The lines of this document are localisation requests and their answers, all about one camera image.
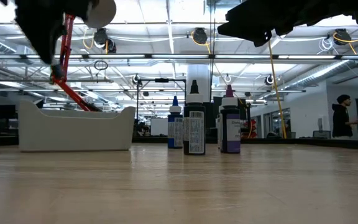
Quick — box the yellow hanging cable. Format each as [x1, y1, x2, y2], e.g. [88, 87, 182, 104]
[267, 39, 288, 139]

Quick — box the white plastic storage bin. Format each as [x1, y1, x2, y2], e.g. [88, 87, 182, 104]
[18, 100, 136, 152]

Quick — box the black metal frame stand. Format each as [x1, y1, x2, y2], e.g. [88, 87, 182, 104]
[136, 77, 187, 108]

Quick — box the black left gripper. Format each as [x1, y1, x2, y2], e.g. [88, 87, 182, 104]
[14, 0, 99, 65]

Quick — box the white background board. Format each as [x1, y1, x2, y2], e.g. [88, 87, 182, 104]
[150, 118, 169, 136]

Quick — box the black hanging cable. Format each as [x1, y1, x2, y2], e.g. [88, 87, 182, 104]
[209, 0, 216, 103]

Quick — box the red machine in background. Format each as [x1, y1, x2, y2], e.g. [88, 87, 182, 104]
[246, 119, 258, 139]

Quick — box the large black food colouring bottle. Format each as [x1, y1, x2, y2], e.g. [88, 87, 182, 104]
[183, 80, 206, 156]

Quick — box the large blue food colouring bottle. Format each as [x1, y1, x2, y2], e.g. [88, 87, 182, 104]
[167, 95, 184, 149]

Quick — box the large purple food colouring bottle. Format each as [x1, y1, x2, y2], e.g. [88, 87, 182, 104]
[219, 84, 241, 154]

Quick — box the person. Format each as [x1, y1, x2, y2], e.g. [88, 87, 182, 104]
[332, 94, 358, 139]

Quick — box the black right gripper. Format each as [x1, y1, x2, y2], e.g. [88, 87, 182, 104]
[218, 0, 332, 47]

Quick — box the grey round lamp head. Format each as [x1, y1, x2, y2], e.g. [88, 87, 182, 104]
[82, 0, 117, 29]

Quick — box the dark computer monitor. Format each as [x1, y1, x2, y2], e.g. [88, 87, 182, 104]
[0, 104, 16, 122]

